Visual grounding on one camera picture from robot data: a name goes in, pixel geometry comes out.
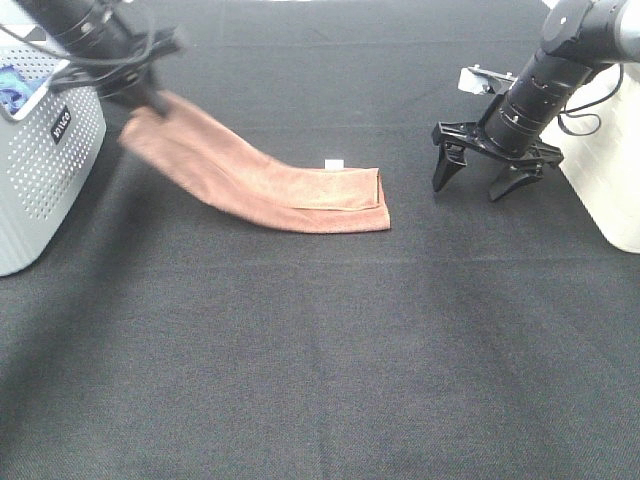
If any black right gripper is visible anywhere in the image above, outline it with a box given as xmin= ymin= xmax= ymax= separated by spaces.
xmin=431 ymin=122 xmax=564 ymax=202

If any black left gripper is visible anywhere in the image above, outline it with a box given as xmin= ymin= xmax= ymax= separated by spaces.
xmin=49 ymin=27 xmax=186 ymax=117

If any brown microfiber towel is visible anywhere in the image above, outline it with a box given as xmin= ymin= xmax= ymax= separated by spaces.
xmin=119 ymin=92 xmax=391 ymax=234

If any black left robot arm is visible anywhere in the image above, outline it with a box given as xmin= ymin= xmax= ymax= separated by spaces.
xmin=17 ymin=1 xmax=184 ymax=117

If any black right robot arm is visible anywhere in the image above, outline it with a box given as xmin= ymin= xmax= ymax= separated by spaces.
xmin=432 ymin=1 xmax=639 ymax=201

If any grey perforated laundry basket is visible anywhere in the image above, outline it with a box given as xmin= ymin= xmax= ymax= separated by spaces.
xmin=1 ymin=34 xmax=106 ymax=276

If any white plastic basket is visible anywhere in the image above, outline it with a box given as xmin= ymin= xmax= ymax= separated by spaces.
xmin=541 ymin=63 xmax=639 ymax=254

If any blue cloth in basket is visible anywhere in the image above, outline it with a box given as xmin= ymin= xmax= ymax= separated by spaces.
xmin=1 ymin=65 xmax=45 ymax=115

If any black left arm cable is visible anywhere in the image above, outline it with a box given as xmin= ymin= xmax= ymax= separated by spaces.
xmin=0 ymin=0 xmax=166 ymax=91

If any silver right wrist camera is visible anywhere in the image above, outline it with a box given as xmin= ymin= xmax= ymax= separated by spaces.
xmin=457 ymin=65 xmax=517 ymax=95

